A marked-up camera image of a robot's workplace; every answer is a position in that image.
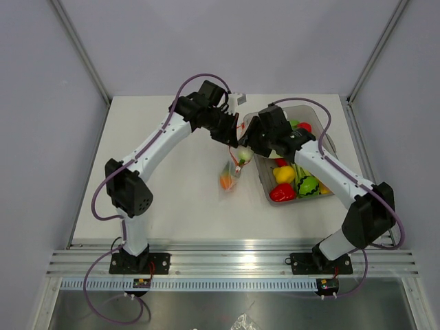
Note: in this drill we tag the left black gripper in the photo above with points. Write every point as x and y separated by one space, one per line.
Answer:
229 135

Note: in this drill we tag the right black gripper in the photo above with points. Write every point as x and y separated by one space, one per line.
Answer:
255 126

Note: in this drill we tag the clear zip top bag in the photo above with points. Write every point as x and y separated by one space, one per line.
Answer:
233 158

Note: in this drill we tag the toy green orange mango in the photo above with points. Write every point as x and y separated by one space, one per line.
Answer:
229 176

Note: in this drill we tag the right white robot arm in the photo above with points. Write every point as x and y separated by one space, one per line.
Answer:
370 207

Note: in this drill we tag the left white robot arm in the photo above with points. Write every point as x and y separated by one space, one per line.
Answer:
127 179

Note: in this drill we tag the grey plastic food bin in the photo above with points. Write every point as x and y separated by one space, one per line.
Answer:
264 166

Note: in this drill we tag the toy red chili pepper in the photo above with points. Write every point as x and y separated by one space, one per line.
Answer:
280 162

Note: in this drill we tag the toy green cucumber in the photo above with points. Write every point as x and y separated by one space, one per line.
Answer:
294 124

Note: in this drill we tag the toy yellow pear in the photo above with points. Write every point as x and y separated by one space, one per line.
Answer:
284 174

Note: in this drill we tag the toy red bell pepper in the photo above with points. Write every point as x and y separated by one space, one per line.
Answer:
282 193

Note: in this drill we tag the toy green watermelon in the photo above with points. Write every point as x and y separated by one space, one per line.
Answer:
307 186

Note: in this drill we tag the crumpled clear plastic wrap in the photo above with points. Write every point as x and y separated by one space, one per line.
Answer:
244 322

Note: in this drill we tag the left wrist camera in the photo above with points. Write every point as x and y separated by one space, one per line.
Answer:
235 100

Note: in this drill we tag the left aluminium frame post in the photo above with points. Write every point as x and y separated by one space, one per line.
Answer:
74 38

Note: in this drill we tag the aluminium frame post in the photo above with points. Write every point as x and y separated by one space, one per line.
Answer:
74 38
378 48

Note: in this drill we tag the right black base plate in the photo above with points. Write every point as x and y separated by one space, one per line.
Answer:
307 263

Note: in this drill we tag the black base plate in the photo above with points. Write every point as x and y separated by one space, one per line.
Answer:
153 262
307 263

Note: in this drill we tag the white slotted cable duct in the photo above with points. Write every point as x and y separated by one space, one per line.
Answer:
192 284

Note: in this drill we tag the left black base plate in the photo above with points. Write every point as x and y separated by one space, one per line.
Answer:
153 262

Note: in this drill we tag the aluminium mounting rail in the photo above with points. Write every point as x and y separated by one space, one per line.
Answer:
261 258

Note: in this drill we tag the right aluminium frame post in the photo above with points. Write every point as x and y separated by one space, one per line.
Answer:
378 48

